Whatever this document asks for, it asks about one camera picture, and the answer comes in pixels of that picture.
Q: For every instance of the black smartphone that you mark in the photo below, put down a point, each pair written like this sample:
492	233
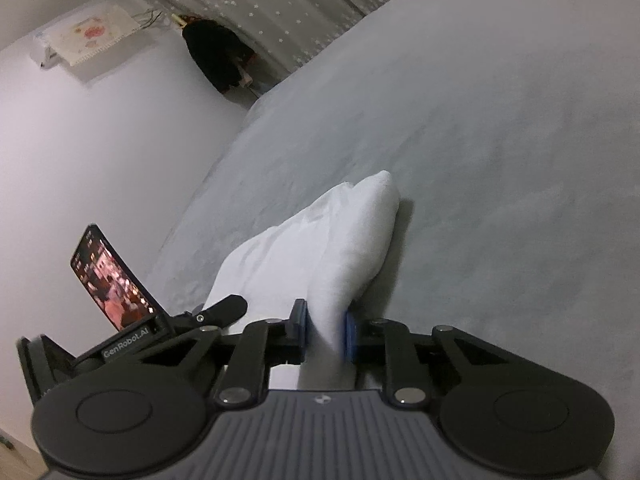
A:
115	280

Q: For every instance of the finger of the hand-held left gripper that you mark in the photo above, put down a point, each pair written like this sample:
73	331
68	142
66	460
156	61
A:
220	310

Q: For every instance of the black hanging garment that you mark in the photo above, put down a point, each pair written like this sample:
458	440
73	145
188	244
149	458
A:
215	55

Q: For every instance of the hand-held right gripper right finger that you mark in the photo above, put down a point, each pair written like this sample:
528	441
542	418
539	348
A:
350	337

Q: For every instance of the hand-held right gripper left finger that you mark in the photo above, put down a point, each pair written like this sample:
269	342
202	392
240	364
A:
301	332

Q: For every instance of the covered wall air conditioner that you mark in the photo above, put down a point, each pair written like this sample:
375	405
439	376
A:
85	35

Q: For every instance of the white pants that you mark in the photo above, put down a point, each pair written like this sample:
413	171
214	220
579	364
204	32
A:
325	240

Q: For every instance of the grey star-patterned curtain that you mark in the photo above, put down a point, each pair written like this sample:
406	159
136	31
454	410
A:
280	10

